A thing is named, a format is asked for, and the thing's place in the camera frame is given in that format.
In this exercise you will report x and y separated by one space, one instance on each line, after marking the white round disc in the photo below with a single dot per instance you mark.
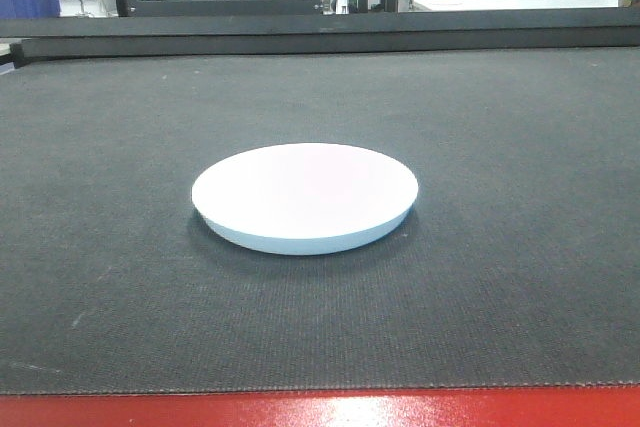
305 198

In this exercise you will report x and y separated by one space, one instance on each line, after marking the white background table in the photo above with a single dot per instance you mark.
404 6

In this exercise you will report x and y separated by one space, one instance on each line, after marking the black stool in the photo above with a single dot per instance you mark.
82 9

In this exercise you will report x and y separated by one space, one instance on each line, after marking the black foam barrier bar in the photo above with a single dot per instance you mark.
25 41

